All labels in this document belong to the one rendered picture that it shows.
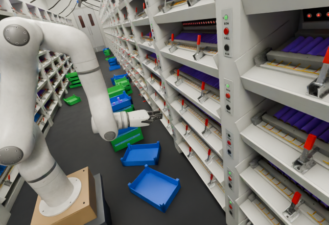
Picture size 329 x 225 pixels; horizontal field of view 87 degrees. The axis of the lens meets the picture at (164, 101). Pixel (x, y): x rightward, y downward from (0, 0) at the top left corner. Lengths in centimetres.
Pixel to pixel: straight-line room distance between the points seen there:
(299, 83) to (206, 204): 96
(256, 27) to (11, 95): 76
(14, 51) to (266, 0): 65
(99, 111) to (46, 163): 31
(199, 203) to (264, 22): 103
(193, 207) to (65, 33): 111
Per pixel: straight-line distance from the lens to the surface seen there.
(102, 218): 101
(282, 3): 43
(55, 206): 103
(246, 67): 52
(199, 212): 122
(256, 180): 73
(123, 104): 156
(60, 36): 72
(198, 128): 95
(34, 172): 89
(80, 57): 72
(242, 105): 57
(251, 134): 60
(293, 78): 47
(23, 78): 73
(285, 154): 55
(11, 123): 77
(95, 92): 75
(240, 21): 49
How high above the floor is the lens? 105
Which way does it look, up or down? 26 degrees down
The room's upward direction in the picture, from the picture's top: 12 degrees counter-clockwise
